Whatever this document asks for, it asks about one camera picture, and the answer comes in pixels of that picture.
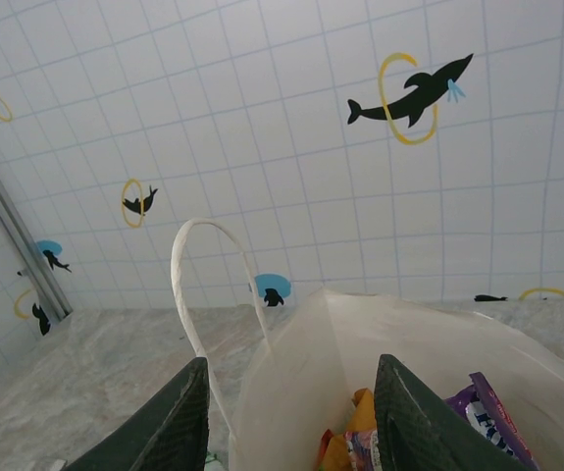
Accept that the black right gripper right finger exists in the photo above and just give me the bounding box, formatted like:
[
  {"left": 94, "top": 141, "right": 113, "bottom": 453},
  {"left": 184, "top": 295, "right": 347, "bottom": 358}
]
[{"left": 373, "top": 353, "right": 533, "bottom": 471}]

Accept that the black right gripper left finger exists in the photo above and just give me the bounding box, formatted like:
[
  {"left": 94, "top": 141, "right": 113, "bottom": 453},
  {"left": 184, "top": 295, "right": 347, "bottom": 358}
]
[{"left": 65, "top": 356, "right": 212, "bottom": 471}]

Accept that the red fruit candy bag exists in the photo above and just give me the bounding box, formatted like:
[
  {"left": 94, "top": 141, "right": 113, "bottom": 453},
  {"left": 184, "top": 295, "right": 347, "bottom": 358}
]
[{"left": 316, "top": 387, "right": 379, "bottom": 471}]

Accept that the purple snack bag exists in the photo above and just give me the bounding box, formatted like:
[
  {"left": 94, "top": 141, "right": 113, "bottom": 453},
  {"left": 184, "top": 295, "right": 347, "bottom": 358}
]
[{"left": 445, "top": 371, "right": 541, "bottom": 471}]

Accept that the white paper bag with handles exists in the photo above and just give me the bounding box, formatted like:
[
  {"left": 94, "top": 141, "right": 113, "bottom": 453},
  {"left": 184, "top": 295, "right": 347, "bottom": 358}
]
[{"left": 171, "top": 218, "right": 564, "bottom": 471}]

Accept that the marble pattern table cloth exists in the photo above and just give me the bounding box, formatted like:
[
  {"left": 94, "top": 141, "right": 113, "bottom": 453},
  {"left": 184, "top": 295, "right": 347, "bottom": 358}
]
[{"left": 0, "top": 296, "right": 564, "bottom": 471}]

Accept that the black penguin blue circle sticker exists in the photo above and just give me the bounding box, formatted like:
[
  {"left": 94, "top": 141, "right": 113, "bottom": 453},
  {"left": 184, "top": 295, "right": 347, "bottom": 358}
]
[{"left": 248, "top": 273, "right": 293, "bottom": 309}]

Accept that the black shark blue circle sticker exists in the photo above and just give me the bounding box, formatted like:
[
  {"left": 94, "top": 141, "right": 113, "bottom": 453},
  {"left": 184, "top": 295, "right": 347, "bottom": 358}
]
[{"left": 33, "top": 238, "right": 74, "bottom": 274}]

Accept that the black seal yellow ring sticker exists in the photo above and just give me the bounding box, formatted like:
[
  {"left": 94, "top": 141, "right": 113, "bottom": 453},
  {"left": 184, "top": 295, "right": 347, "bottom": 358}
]
[{"left": 121, "top": 177, "right": 160, "bottom": 230}]

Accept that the aluminium corner post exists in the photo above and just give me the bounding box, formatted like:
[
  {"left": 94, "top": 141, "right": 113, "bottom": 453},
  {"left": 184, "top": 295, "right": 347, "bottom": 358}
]
[{"left": 0, "top": 122, "right": 75, "bottom": 320}]

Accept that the black dolphin yellow ring sticker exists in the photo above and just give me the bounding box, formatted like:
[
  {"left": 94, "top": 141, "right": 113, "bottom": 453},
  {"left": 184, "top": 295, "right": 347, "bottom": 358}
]
[{"left": 346, "top": 51, "right": 475, "bottom": 146}]

